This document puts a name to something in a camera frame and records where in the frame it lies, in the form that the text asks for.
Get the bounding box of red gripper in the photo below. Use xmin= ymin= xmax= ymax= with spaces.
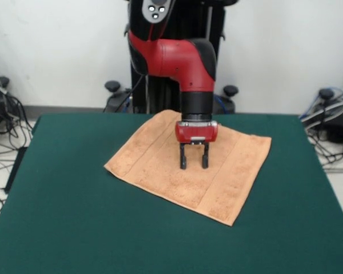
xmin=175 ymin=120 xmax=219 ymax=171

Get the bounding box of tan terry towel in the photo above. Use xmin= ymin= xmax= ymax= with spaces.
xmin=103 ymin=110 xmax=272 ymax=228

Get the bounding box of dark green table cloth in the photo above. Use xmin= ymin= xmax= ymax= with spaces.
xmin=0 ymin=113 xmax=343 ymax=274

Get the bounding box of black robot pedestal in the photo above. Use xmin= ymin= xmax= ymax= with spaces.
xmin=104 ymin=0 xmax=240 ymax=115

